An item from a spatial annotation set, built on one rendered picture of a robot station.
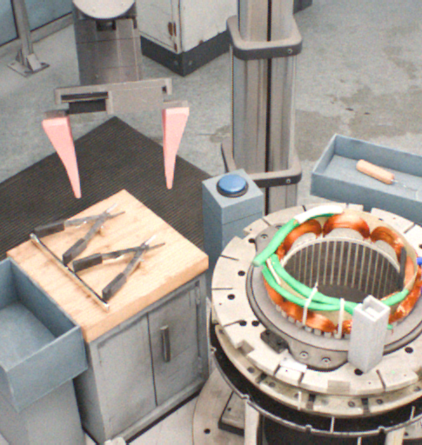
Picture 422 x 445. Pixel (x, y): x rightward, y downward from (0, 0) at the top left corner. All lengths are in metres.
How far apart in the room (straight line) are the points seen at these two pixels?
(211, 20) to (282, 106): 2.03
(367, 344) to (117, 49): 0.43
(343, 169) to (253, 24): 0.26
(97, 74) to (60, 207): 2.16
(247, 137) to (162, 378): 0.44
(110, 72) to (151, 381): 0.63
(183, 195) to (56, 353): 1.84
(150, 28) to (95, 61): 2.75
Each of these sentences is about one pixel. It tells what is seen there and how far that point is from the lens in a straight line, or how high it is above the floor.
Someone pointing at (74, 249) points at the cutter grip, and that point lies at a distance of 1.19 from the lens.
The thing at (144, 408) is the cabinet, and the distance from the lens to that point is 1.34.
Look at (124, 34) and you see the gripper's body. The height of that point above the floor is 1.51.
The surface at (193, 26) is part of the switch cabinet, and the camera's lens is 3.44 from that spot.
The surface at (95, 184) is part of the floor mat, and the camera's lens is 3.01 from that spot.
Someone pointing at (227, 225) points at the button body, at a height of 0.99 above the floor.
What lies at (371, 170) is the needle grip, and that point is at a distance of 1.40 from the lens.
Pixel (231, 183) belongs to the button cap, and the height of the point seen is 1.04.
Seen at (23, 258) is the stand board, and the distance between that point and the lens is 1.23.
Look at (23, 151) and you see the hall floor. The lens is 3.22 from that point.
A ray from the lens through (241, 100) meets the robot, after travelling 1.47.
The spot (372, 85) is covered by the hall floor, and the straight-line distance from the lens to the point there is 3.50.
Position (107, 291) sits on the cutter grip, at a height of 1.09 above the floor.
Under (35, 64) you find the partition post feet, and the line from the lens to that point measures 3.63.
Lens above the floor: 1.90
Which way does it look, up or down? 42 degrees down
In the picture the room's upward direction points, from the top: 2 degrees counter-clockwise
